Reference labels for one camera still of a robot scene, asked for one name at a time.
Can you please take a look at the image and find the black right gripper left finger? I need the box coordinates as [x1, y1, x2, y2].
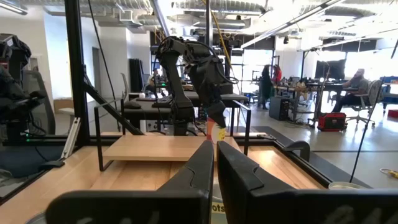
[45, 139, 215, 224]

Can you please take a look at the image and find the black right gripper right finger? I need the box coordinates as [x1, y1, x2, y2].
[216, 140, 398, 224]

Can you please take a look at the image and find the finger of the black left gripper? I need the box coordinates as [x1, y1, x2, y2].
[206, 105, 218, 121]
[216, 101, 228, 129]

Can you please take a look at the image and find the dark grey desk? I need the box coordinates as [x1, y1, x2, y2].
[183, 91, 249, 110]

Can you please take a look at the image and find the black keyboard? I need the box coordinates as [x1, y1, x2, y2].
[151, 96, 174, 105]

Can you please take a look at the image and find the person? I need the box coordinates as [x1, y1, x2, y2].
[145, 68, 165, 94]
[331, 68, 371, 113]
[257, 64, 276, 110]
[272, 64, 283, 85]

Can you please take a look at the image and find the black computer tower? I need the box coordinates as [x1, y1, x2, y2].
[269, 96, 290, 121]

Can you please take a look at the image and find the black desk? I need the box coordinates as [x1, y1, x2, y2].
[123, 98, 177, 130]

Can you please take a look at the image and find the black folded screen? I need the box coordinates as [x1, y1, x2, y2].
[129, 58, 146, 93]

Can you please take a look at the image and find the long ceiling light strip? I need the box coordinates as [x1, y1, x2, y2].
[241, 0, 346, 50]

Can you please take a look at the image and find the red and black case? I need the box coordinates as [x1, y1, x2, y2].
[317, 112, 348, 132]

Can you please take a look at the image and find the long black work table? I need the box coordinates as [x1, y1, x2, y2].
[273, 81, 361, 125]

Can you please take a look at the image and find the thin black pole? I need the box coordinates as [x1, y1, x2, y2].
[349, 77, 386, 184]

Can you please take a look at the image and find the black monitor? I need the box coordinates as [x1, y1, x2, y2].
[314, 58, 346, 81]

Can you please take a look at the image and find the silver aluminium bar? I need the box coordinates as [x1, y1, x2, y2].
[60, 117, 81, 160]

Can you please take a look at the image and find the grey swivel office chair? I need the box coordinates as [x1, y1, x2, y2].
[345, 79, 383, 127]

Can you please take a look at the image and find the cardboard box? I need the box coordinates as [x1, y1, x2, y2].
[53, 98, 75, 113]

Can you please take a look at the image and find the dark blue panel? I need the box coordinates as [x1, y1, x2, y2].
[0, 145, 65, 179]

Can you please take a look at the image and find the blue cabinet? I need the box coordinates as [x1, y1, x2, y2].
[379, 76, 398, 105]

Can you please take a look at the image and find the grey mesh office chair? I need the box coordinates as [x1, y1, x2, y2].
[23, 70, 57, 136]

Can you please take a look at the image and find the black equipment pile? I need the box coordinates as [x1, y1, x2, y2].
[0, 33, 46, 144]

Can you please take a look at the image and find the thin yellow cable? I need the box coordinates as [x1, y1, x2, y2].
[201, 0, 233, 71]

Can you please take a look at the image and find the wooden shelf with black frame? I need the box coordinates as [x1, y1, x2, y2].
[94, 98, 252, 172]

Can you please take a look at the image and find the thin black hanging cable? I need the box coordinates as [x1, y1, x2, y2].
[86, 0, 121, 131]

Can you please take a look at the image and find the yellow white cord end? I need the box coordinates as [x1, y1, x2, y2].
[379, 167, 398, 180]

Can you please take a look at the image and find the black frame bracket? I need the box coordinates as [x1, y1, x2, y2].
[39, 159, 66, 171]

